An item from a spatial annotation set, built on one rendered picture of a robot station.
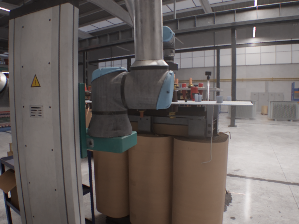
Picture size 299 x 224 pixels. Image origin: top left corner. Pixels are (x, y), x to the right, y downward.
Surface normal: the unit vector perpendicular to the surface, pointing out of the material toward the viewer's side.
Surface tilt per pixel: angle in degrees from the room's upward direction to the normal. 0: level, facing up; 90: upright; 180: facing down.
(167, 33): 90
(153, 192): 90
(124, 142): 90
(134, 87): 83
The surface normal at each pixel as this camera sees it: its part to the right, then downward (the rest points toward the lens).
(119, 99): -0.21, 0.55
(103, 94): -0.19, 0.10
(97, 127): -0.35, -0.27
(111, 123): 0.29, -0.27
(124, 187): 0.59, 0.06
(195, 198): -0.48, 0.07
